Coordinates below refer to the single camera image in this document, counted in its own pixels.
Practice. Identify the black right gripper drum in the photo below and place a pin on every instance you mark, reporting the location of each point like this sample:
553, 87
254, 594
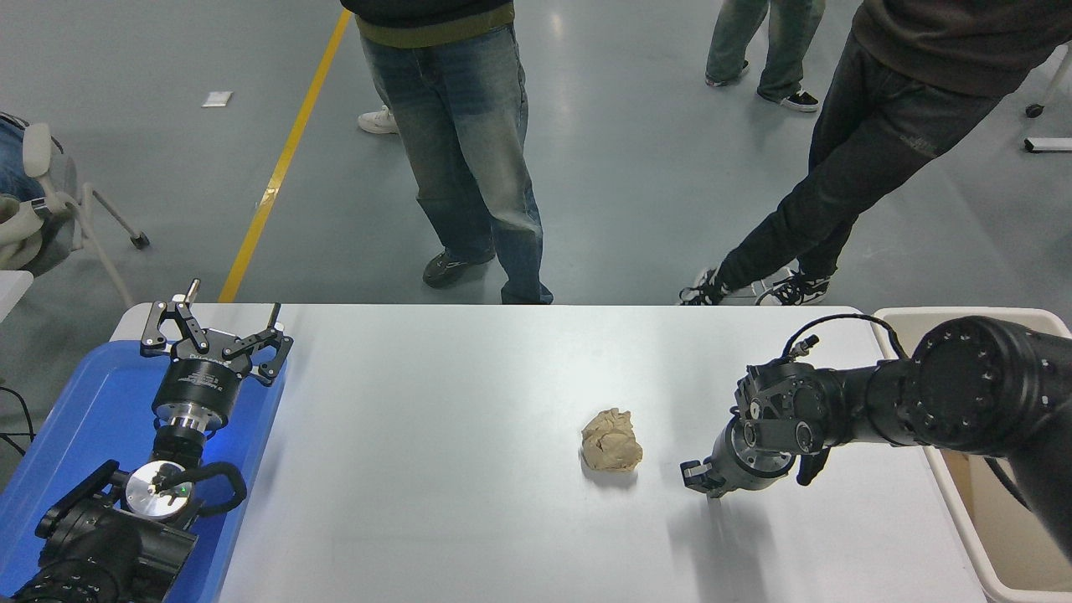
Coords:
741, 473

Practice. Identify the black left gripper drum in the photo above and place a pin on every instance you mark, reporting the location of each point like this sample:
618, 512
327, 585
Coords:
199, 385

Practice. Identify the tan paper ball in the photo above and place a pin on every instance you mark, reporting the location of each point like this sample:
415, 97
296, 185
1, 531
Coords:
611, 442

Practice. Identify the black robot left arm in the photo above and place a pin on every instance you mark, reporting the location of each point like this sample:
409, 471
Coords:
92, 544

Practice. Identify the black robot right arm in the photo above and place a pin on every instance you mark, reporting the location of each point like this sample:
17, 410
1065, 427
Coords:
971, 385

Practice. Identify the blue plastic tray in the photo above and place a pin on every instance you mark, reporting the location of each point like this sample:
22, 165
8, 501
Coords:
84, 402

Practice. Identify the white side table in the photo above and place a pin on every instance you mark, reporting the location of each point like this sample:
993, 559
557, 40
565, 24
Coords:
12, 289

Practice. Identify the large pale bin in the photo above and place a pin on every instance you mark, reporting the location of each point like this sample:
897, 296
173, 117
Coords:
896, 322

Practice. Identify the white office chair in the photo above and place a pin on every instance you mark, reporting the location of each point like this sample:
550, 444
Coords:
37, 151

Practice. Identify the white paper sheet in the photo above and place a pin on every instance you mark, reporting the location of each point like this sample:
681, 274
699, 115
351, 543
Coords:
217, 99

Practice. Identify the white flat bar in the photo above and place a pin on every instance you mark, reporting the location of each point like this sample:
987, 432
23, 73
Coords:
1048, 144

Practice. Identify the white wheeled stand leg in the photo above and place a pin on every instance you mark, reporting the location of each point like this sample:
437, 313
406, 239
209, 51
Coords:
1057, 79

